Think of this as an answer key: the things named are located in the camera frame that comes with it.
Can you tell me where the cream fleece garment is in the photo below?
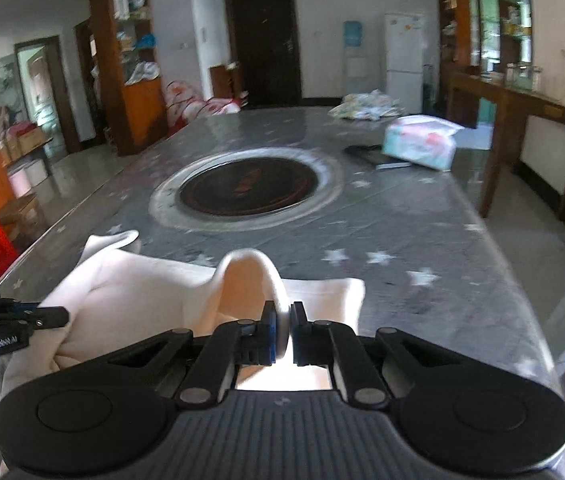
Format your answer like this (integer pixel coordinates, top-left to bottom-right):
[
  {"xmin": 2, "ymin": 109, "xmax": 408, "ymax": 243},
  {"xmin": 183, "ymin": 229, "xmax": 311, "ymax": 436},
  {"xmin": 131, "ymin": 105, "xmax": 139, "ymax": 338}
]
[{"xmin": 2, "ymin": 245, "xmax": 366, "ymax": 394}]

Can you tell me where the small wooden stool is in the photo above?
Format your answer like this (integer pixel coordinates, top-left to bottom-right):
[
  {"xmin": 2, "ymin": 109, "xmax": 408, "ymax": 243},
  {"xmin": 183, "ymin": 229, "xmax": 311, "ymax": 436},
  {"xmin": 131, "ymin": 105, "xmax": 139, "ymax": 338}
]
[{"xmin": 0, "ymin": 194, "xmax": 47, "ymax": 240}]

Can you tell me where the grey star patterned table cover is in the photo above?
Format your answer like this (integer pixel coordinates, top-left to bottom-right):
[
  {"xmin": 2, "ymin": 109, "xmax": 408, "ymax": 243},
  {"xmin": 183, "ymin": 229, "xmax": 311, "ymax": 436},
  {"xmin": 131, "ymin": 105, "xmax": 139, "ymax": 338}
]
[{"xmin": 0, "ymin": 105, "xmax": 565, "ymax": 480}]

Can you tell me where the round black induction cooktop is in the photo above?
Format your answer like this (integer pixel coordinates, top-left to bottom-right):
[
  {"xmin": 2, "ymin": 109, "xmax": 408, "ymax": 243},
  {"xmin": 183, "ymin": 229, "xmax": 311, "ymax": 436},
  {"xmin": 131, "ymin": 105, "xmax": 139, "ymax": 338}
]
[{"xmin": 149, "ymin": 148, "xmax": 344, "ymax": 232}]

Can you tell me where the cardboard box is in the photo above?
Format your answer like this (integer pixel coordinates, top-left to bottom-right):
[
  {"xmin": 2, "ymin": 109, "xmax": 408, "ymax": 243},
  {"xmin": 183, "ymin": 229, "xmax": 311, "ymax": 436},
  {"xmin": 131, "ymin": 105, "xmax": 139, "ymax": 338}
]
[{"xmin": 5, "ymin": 127, "xmax": 48, "ymax": 160}]

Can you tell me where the tissue pack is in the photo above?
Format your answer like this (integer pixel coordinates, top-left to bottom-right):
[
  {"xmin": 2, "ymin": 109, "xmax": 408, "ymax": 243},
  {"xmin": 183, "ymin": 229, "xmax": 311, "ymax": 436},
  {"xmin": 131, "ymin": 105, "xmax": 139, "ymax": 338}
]
[{"xmin": 382, "ymin": 115, "xmax": 463, "ymax": 172}]

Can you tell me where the crumpled floral cloth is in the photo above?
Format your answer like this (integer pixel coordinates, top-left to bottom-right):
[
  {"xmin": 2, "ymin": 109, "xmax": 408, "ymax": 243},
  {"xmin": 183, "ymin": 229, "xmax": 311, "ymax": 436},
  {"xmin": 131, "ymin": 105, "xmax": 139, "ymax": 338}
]
[{"xmin": 328, "ymin": 89, "xmax": 405, "ymax": 122}]

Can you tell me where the polka dot play tent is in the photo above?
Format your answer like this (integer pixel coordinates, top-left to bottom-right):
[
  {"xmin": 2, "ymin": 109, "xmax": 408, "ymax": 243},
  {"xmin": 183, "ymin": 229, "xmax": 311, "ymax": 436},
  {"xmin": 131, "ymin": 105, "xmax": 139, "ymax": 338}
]
[{"xmin": 164, "ymin": 81, "xmax": 241, "ymax": 136}]

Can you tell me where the water dispenser with bottle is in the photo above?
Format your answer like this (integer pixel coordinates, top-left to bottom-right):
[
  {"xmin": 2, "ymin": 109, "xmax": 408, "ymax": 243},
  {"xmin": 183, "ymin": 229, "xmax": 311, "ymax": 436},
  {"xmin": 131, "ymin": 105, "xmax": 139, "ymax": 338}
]
[{"xmin": 343, "ymin": 21, "xmax": 367, "ymax": 93}]

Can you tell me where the wooden sideboard table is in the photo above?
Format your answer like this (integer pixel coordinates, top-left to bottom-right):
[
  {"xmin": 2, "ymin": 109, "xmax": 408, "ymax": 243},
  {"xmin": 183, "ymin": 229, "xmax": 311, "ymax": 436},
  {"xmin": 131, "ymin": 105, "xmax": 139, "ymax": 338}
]
[{"xmin": 446, "ymin": 73, "xmax": 565, "ymax": 219}]

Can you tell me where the wooden shelf cabinet left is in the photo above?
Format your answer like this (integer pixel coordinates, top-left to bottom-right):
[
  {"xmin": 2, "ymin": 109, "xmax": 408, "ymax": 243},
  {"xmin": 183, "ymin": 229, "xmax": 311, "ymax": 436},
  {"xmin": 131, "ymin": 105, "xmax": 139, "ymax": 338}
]
[{"xmin": 89, "ymin": 0, "xmax": 168, "ymax": 155}]

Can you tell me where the dark wooden door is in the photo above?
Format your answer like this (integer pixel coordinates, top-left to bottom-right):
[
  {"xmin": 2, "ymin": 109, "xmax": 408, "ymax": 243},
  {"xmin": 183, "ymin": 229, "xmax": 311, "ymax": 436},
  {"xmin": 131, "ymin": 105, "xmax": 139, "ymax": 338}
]
[{"xmin": 225, "ymin": 0, "xmax": 302, "ymax": 108}]

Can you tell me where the white refrigerator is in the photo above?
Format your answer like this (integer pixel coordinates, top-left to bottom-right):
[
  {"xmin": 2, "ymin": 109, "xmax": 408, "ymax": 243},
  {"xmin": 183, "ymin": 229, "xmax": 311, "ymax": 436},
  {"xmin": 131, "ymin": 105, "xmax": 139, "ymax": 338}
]
[{"xmin": 384, "ymin": 13, "xmax": 425, "ymax": 114}]

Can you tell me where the wooden display cabinet right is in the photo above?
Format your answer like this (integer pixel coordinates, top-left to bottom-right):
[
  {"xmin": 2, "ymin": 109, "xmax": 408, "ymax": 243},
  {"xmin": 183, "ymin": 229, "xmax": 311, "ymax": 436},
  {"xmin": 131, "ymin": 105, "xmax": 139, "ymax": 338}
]
[{"xmin": 437, "ymin": 0, "xmax": 533, "ymax": 107}]

